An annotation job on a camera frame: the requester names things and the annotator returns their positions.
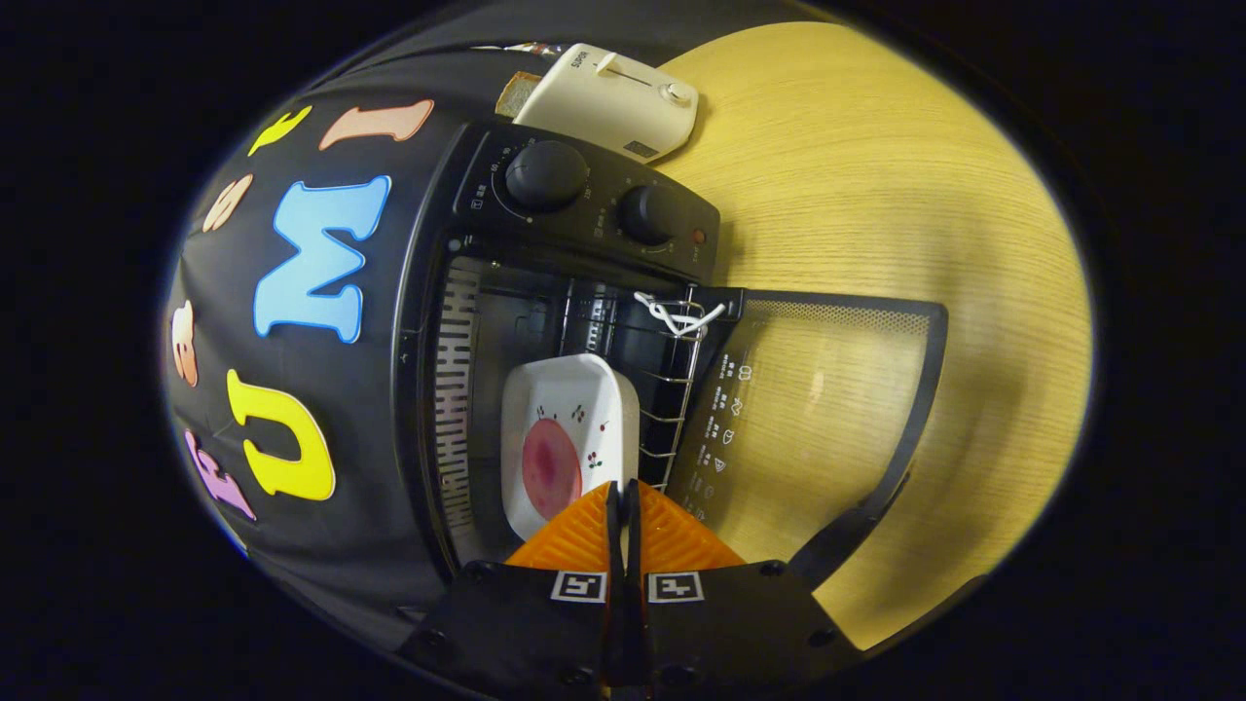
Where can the brown bread slice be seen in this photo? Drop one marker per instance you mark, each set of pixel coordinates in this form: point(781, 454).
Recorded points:
point(516, 94)

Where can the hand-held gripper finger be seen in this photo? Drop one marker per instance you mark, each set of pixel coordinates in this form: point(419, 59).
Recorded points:
point(633, 535)
point(613, 535)

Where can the white square plate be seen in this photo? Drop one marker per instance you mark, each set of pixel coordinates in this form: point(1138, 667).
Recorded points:
point(574, 389)

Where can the pink ham slice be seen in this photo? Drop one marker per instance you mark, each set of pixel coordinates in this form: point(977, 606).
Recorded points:
point(550, 467)

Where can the white pop-up toaster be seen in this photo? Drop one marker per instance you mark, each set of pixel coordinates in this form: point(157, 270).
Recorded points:
point(604, 107)

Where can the black toaster oven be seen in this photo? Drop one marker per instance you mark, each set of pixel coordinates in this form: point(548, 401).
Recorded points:
point(584, 185)

